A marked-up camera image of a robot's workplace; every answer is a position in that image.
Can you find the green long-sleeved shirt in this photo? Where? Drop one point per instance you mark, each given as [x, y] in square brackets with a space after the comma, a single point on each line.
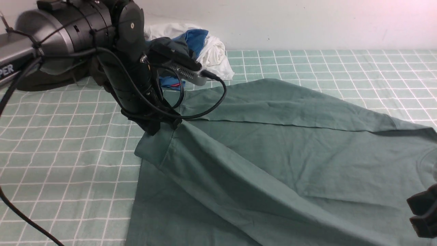
[278, 164]

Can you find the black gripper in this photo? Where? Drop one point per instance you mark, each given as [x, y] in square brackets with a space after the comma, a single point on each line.
[424, 207]
[130, 78]

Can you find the blue crumpled garment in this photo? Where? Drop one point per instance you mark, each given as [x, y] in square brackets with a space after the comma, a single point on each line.
[192, 42]

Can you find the green checkered tablecloth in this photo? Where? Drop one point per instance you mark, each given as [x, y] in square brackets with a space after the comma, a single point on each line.
[68, 155]

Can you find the white crumpled garment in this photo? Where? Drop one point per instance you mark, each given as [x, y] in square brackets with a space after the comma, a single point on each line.
[212, 57]

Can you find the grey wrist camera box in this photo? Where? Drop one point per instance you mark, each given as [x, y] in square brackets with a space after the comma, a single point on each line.
[193, 76]

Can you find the dark green crumpled garment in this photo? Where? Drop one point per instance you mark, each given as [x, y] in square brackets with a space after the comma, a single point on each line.
[165, 51]

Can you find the dark olive crumpled garment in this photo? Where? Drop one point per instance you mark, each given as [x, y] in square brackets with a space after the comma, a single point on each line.
[41, 81]

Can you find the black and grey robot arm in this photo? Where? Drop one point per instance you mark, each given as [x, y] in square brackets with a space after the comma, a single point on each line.
[60, 35]

